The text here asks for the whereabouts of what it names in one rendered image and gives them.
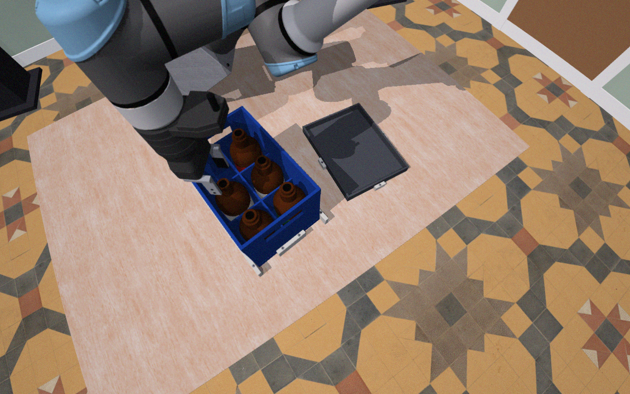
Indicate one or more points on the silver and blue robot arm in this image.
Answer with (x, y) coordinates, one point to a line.
(122, 46)

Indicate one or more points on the brown glass bottle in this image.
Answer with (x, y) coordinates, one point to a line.
(253, 221)
(286, 197)
(266, 176)
(244, 149)
(234, 200)

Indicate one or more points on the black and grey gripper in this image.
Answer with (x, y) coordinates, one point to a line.
(169, 123)

